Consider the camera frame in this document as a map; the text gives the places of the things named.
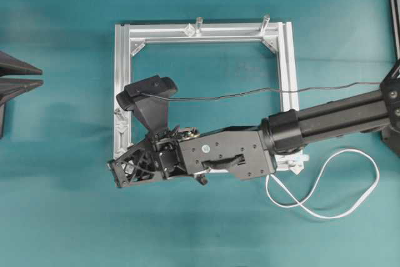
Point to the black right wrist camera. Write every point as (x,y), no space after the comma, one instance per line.
(135,92)

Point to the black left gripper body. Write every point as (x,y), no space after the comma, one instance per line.
(2,119)

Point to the clear upright pin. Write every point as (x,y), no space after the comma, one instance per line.
(264,24)
(198,25)

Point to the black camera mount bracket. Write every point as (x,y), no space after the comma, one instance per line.
(152,113)

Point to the clear upright pin right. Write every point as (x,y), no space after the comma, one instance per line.
(264,24)

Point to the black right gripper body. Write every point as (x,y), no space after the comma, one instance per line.
(155,158)

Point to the aluminium extrusion frame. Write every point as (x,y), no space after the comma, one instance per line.
(278,38)

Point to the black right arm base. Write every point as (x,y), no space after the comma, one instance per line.
(391,139)

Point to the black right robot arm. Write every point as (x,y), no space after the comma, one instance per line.
(245,151)

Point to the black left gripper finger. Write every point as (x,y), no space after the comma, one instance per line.
(12,66)
(11,88)

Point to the clear upright pin left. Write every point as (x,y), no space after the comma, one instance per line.
(198,25)

